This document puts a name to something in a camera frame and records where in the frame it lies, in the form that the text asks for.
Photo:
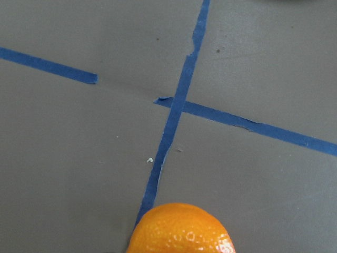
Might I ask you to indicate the orange fruit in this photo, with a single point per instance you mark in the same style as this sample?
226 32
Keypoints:
179 227

